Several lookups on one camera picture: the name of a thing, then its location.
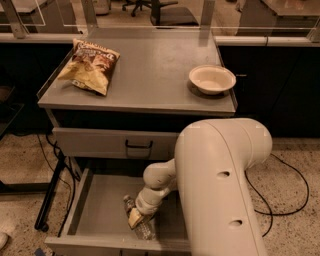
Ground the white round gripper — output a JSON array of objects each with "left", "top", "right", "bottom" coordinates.
[{"left": 128, "top": 188, "right": 165, "bottom": 229}]

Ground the clear plastic water bottle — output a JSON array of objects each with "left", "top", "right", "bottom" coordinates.
[{"left": 123, "top": 195, "right": 155, "bottom": 240}]

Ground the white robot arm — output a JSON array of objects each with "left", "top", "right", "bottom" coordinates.
[{"left": 129, "top": 118, "right": 272, "bottom": 256}]

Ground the open grey middle drawer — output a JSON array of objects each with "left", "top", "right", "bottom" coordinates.
[{"left": 45, "top": 170, "right": 191, "bottom": 256}]

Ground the closed grey upper drawer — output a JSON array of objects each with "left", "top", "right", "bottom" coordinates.
[{"left": 53, "top": 128, "right": 178, "bottom": 160}]

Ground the grey drawer cabinet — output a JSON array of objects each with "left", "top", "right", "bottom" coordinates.
[{"left": 36, "top": 26, "right": 238, "bottom": 256}]

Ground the white shoe tip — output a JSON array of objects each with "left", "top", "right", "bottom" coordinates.
[{"left": 0, "top": 232, "right": 8, "bottom": 250}]

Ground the yellow brown chip bag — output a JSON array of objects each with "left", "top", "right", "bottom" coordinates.
[{"left": 58, "top": 39, "right": 120, "bottom": 96}]

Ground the white paper bowl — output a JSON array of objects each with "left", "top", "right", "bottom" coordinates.
[{"left": 189, "top": 65, "right": 236, "bottom": 95}]

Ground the black office chair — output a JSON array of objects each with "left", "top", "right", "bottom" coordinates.
[{"left": 122, "top": 0, "right": 198, "bottom": 26}]

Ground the clear acrylic barrier panel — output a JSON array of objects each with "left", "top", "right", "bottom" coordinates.
[{"left": 0, "top": 0, "right": 320, "bottom": 43}]

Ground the black drawer handle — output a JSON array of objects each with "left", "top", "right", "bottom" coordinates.
[{"left": 125, "top": 140, "right": 153, "bottom": 149}]

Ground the black table leg frame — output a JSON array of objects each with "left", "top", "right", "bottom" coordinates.
[{"left": 0, "top": 156, "right": 65, "bottom": 232}]

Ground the black floor cable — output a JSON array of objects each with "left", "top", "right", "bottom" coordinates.
[{"left": 244, "top": 153, "right": 310, "bottom": 238}]

